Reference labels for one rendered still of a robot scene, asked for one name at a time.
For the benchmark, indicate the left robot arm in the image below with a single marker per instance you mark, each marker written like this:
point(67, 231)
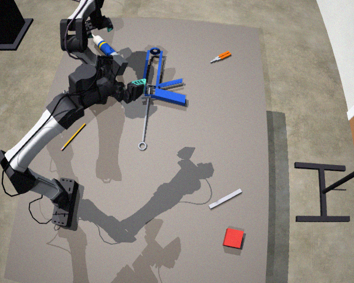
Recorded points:
point(78, 44)

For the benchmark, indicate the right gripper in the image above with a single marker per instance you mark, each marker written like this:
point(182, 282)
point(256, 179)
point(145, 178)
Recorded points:
point(134, 89)

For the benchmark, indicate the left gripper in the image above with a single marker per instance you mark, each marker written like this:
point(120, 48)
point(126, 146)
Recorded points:
point(100, 23)

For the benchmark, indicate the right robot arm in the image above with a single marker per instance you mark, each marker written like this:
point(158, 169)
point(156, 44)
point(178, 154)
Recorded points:
point(70, 109)

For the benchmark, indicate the grey rectangular bar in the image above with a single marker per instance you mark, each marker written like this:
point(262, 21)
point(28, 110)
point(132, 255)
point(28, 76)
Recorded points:
point(225, 198)

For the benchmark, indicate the red square block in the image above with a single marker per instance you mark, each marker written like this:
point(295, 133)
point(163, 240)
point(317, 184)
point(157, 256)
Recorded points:
point(233, 238)

